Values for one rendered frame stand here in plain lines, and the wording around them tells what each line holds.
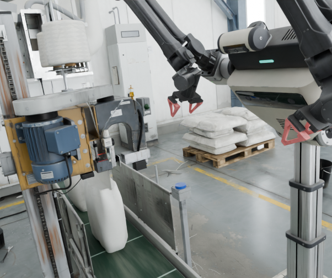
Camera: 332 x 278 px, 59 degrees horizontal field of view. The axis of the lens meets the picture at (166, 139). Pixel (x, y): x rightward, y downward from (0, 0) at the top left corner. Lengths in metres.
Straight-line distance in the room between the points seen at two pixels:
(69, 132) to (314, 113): 0.81
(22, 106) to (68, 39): 0.29
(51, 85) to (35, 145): 2.96
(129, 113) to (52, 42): 0.51
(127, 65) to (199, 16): 2.31
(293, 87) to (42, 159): 0.92
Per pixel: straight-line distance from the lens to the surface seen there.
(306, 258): 1.50
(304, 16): 0.68
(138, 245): 2.02
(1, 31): 1.42
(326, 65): 0.71
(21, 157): 1.40
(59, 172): 1.22
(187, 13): 6.66
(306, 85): 0.99
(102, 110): 1.43
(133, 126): 1.50
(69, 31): 1.20
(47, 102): 1.16
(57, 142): 1.12
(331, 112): 0.67
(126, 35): 5.25
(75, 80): 4.20
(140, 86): 5.31
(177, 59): 1.15
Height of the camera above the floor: 1.50
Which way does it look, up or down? 15 degrees down
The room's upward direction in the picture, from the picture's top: 6 degrees counter-clockwise
